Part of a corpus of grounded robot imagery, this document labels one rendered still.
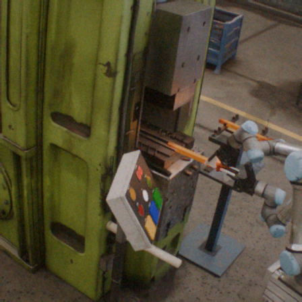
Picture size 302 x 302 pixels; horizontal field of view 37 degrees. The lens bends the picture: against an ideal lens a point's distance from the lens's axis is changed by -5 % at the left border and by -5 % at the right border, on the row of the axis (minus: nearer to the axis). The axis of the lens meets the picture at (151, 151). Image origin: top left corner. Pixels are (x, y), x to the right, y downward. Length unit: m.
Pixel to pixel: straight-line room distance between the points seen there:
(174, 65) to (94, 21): 0.41
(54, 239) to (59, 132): 0.76
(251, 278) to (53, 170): 1.56
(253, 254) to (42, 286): 1.52
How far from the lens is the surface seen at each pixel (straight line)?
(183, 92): 2.32
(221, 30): 6.08
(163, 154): 2.48
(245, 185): 2.40
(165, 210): 2.58
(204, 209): 3.75
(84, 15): 2.13
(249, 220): 3.77
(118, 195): 1.82
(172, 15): 2.09
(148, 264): 2.88
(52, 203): 2.73
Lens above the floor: 2.32
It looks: 32 degrees down
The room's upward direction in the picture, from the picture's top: 8 degrees clockwise
